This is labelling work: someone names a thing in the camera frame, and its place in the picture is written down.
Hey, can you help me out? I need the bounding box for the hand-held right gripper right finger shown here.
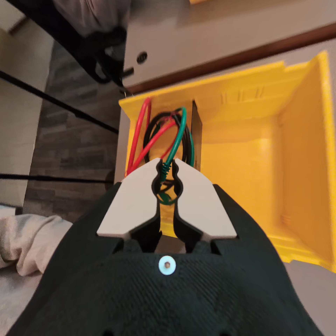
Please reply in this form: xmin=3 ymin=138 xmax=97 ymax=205
xmin=172 ymin=158 xmax=238 ymax=254

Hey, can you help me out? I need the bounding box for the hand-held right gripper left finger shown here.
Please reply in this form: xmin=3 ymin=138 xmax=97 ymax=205
xmin=96 ymin=157 xmax=163 ymax=253

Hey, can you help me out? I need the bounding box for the black cable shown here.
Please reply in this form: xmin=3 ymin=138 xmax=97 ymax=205
xmin=143 ymin=111 xmax=191 ymax=170

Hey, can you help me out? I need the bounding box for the yellow plastic bin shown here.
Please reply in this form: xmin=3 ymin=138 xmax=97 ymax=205
xmin=119 ymin=50 xmax=336 ymax=273

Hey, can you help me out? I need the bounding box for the green cable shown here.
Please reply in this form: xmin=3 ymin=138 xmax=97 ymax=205
xmin=157 ymin=106 xmax=195 ymax=206

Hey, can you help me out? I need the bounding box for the wide black bar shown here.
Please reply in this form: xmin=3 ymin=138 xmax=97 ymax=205
xmin=5 ymin=0 xmax=105 ymax=82

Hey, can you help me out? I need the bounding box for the thin black bar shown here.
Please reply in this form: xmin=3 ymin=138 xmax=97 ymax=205
xmin=0 ymin=70 xmax=119 ymax=135
xmin=0 ymin=173 xmax=113 ymax=184

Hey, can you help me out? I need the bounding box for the black bin divider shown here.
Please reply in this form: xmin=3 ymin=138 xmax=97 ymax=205
xmin=191 ymin=100 xmax=203 ymax=172

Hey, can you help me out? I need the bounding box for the red cable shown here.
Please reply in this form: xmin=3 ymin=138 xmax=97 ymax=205
xmin=125 ymin=98 xmax=177 ymax=177

